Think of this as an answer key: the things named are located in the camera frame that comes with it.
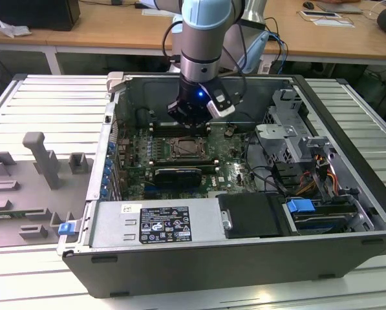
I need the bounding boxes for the metal socket cover frame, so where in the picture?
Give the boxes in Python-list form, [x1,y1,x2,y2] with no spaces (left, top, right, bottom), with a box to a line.
[169,136,209,161]

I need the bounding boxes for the CPU socket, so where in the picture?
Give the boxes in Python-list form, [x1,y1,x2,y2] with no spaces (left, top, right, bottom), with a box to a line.
[167,135,211,161]

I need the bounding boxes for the black RAM slot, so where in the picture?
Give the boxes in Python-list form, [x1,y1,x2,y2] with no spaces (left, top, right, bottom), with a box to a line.
[149,159,220,169]

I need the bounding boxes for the black expansion card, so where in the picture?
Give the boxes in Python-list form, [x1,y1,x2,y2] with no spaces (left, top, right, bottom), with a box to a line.
[153,166,202,189]

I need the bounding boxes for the green motherboard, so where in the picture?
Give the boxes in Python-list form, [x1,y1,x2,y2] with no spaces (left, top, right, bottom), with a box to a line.
[114,124,261,201]

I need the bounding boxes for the grey metal drive cage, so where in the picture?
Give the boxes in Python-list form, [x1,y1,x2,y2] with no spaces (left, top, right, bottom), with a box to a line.
[255,88,335,164]

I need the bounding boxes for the wooden desk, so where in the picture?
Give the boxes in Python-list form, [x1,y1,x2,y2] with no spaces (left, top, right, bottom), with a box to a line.
[0,0,386,77]

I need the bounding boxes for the black plastic shroud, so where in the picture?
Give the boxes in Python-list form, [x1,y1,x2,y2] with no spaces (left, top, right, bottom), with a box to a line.
[218,192,289,240]

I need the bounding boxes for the silver power supply with label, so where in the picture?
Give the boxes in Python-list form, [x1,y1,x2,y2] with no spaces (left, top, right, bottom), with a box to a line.
[89,198,229,249]

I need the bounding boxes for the hard disk in blue carrier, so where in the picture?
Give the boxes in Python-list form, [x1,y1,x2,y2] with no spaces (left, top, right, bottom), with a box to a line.
[285,199,358,235]

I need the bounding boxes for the black open PC case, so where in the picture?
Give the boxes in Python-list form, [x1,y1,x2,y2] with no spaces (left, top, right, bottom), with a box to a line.
[56,71,386,298]

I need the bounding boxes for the white flat device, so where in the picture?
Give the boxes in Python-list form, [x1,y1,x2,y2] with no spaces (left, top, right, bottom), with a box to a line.
[297,9,356,28]

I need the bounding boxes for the grey laptop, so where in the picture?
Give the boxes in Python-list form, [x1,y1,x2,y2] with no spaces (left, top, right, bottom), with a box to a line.
[315,0,364,15]

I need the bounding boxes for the black box on desk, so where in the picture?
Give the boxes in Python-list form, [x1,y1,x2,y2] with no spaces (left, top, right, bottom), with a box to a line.
[0,0,81,32]

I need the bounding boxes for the grey parts rack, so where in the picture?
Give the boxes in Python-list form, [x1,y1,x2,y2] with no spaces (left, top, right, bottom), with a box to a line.
[0,130,96,250]

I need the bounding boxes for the crumpled white paper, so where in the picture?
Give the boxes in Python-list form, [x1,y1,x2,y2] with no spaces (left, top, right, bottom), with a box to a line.
[0,17,32,39]

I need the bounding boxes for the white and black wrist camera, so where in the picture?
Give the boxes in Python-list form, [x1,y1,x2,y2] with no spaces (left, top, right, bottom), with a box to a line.
[206,88,236,119]

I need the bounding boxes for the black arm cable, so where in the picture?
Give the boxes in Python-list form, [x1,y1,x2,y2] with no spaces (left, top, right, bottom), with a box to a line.
[221,32,249,106]
[161,20,182,64]

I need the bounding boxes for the red and black fan wire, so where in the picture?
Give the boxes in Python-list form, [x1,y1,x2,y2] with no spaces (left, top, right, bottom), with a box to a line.
[114,118,131,138]

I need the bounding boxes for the blue cable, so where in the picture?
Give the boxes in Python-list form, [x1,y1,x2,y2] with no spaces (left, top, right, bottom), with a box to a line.
[265,30,290,77]

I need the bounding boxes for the orange and yellow wires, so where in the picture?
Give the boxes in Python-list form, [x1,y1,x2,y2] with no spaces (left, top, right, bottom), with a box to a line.
[295,154,339,196]

